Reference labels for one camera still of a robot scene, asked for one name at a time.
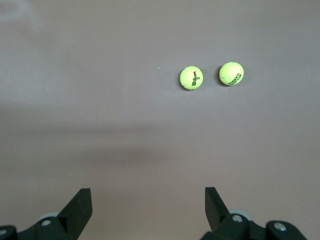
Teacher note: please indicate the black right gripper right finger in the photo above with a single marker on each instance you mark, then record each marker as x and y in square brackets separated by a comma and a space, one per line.
[217, 215]

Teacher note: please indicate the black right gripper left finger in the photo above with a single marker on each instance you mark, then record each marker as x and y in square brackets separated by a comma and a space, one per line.
[75, 212]

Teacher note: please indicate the yellow Wilson tennis ball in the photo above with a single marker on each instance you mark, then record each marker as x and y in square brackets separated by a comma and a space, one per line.
[191, 77]

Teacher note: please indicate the yellow Monte Carlo tennis ball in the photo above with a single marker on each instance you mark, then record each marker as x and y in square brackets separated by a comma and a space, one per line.
[231, 74]

